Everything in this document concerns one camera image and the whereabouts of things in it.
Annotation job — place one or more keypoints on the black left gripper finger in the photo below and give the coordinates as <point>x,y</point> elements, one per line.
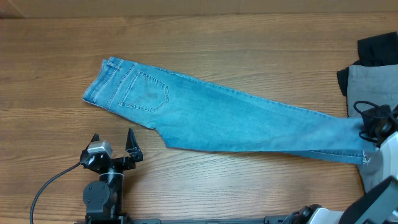
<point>132,147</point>
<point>95,138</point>

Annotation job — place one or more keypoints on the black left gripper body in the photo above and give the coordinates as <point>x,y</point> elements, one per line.
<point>122,164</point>

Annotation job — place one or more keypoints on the light blue denim jeans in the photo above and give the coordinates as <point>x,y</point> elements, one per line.
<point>190,113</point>

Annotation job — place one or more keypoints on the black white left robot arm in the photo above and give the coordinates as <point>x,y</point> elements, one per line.
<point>104,197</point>

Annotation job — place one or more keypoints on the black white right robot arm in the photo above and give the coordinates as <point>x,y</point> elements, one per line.
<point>376,206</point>

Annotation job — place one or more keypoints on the grey folded trousers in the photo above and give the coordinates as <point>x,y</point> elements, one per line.
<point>383,162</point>

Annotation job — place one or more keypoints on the black folded garment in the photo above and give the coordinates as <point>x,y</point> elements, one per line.
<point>376,48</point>

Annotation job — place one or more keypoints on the brown cardboard back panel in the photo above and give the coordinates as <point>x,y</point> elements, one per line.
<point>110,8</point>

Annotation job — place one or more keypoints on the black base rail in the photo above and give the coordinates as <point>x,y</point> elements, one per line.
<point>278,219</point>

